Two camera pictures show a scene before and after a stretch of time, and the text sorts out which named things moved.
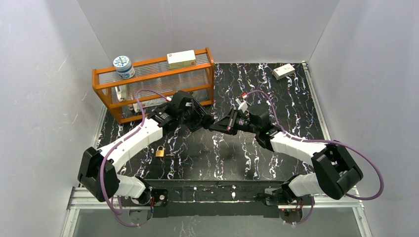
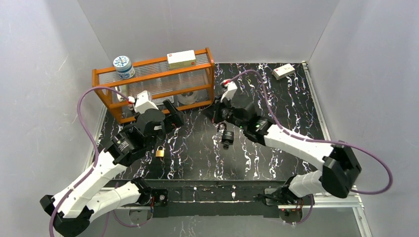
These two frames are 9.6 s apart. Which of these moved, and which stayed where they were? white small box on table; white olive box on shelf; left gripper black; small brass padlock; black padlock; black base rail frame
Moved: left gripper black; black padlock
Stayed: white small box on table; black base rail frame; small brass padlock; white olive box on shelf
